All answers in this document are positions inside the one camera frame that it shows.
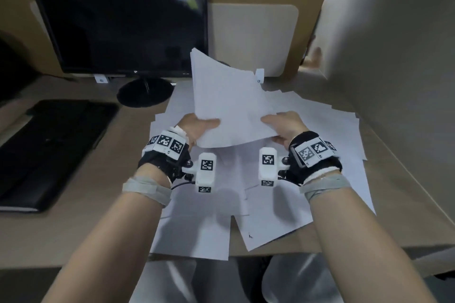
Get black folder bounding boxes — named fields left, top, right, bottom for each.
left=0, top=99, right=120, bottom=214

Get person's white trousers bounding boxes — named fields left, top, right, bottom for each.
left=129, top=254, right=342, bottom=303

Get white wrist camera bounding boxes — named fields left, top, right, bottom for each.
left=182, top=152, right=217, bottom=194
left=259, top=147, right=291, bottom=187

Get black computer monitor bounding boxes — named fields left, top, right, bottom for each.
left=22, top=0, right=209, bottom=107

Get grey wrist band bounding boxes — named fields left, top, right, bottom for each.
left=299, top=168, right=351, bottom=202
left=122, top=177, right=172, bottom=208

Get person's left hand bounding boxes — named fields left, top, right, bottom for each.
left=138, top=113, right=221, bottom=184

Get person's left forearm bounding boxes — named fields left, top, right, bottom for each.
left=41, top=191, right=168, bottom=303

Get white desk divider panel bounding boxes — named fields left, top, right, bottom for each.
left=208, top=3, right=299, bottom=78

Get white paper bundle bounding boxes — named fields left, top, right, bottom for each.
left=190, top=48, right=280, bottom=149

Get person's right forearm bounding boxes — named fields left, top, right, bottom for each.
left=309, top=186, right=438, bottom=303

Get large white partition board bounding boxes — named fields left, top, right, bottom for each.
left=316, top=0, right=455, bottom=209

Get marker tracker block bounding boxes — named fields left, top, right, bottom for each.
left=289, top=138, right=337, bottom=169
left=143, top=130, right=189, bottom=162

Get person's right hand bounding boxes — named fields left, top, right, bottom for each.
left=261, top=111, right=343, bottom=186

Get black cable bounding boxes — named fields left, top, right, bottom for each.
left=170, top=180, right=197, bottom=192

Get pile of white sheets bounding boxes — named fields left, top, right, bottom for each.
left=149, top=83, right=377, bottom=261

